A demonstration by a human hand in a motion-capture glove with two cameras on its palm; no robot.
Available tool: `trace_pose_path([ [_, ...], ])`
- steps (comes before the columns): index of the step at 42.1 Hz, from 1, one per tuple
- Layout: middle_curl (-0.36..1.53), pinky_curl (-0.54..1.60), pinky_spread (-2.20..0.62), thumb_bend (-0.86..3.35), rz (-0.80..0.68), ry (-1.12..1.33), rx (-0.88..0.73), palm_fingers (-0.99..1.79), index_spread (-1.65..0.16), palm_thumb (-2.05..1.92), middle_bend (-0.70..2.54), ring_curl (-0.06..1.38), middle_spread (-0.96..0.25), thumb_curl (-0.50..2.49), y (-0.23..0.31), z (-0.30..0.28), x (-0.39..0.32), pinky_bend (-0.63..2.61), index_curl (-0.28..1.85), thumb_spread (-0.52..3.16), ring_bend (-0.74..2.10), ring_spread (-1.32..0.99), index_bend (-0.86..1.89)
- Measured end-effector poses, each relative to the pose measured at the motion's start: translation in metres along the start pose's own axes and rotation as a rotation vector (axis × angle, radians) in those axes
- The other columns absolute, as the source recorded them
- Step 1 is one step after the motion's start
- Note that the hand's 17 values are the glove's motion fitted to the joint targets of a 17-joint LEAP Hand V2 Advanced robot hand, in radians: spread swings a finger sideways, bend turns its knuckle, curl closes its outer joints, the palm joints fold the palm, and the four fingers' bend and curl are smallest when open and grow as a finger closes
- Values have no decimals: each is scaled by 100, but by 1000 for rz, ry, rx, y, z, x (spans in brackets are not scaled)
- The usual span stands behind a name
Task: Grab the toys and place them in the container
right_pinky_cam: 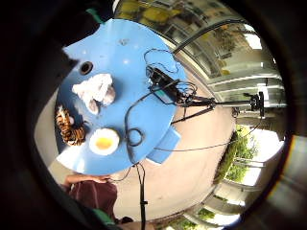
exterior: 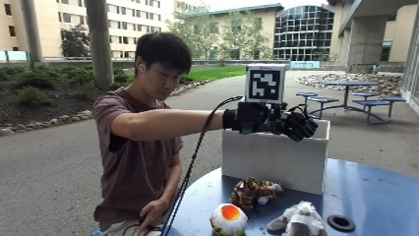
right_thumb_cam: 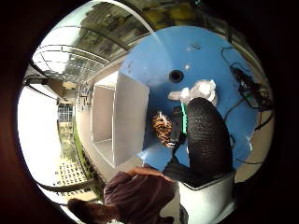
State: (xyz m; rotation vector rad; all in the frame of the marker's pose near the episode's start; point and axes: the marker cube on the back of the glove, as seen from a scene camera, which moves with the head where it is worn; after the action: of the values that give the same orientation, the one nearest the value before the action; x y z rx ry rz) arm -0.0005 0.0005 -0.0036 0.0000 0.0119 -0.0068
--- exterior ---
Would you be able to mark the green leafy trees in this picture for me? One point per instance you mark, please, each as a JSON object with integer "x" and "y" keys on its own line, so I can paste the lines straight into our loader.
{"x": 240, "y": 36}

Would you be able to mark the green lawn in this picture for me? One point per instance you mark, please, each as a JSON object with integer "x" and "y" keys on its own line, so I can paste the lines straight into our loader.
{"x": 213, "y": 73}

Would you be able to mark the low green shrubs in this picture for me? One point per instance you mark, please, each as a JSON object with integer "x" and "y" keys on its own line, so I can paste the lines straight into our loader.
{"x": 39, "y": 78}

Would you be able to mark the the person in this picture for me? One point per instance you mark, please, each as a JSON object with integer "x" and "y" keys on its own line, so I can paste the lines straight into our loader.
{"x": 144, "y": 154}

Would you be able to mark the beige multi-storey building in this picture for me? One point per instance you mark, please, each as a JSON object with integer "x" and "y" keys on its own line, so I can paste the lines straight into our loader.
{"x": 131, "y": 19}

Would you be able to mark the maroon t-shirt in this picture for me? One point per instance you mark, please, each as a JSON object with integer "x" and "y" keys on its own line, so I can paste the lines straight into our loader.
{"x": 135, "y": 164}

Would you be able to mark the striped tiger plush toy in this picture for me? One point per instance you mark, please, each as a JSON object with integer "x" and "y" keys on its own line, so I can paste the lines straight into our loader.
{"x": 251, "y": 193}

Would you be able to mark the beige building with green roof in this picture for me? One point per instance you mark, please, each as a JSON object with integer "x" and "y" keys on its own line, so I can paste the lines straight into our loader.
{"x": 271, "y": 26}

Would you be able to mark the white rectangular box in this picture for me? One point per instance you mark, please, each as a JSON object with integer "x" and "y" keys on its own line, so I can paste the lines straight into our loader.
{"x": 275, "y": 157}

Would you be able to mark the white earbud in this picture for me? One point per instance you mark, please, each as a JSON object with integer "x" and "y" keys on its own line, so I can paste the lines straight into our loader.
{"x": 142, "y": 69}

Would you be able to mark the glass facade building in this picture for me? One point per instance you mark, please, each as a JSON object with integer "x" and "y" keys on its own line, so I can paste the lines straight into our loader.
{"x": 304, "y": 32}

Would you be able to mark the white cube with black markers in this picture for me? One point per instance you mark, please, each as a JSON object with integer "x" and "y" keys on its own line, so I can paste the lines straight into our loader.
{"x": 265, "y": 83}

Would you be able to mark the thick grey pole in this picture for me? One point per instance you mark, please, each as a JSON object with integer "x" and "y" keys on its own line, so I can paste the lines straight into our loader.
{"x": 100, "y": 42}

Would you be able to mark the beige shorts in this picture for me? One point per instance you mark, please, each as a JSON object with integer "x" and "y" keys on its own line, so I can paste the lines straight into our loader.
{"x": 120, "y": 229}

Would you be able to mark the grey and white plush toy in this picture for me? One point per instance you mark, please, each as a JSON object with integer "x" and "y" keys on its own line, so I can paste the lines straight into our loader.
{"x": 299, "y": 219}

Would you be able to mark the bed of grey rocks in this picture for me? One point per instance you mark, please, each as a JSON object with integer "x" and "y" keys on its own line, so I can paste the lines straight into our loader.
{"x": 384, "y": 82}

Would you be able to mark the white egg plush toy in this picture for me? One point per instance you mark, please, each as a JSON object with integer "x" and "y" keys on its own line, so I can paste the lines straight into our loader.
{"x": 228, "y": 223}

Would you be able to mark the blue picnic table with seats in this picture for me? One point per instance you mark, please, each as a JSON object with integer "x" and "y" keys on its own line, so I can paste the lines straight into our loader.
{"x": 349, "y": 83}

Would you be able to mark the row of border stones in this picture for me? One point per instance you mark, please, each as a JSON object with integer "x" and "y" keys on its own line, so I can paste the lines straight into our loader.
{"x": 57, "y": 121}

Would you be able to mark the thin grey pole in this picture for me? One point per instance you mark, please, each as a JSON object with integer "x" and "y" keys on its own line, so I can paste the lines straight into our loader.
{"x": 31, "y": 29}

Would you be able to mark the concrete column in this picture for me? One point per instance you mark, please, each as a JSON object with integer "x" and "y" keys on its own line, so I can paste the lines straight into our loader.
{"x": 366, "y": 39}

